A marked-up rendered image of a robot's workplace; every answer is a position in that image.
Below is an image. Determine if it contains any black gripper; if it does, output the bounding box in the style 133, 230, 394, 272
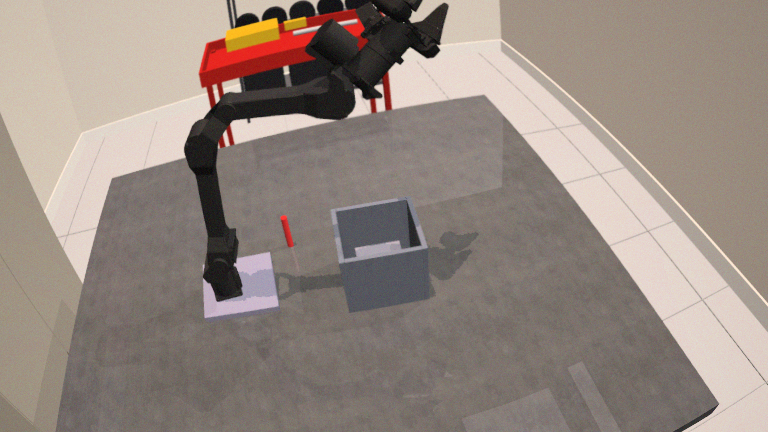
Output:
365, 0, 449, 66

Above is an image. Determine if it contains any red peg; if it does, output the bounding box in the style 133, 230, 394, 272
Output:
281, 215, 293, 247

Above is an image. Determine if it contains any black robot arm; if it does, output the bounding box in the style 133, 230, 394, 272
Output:
184, 19, 392, 302

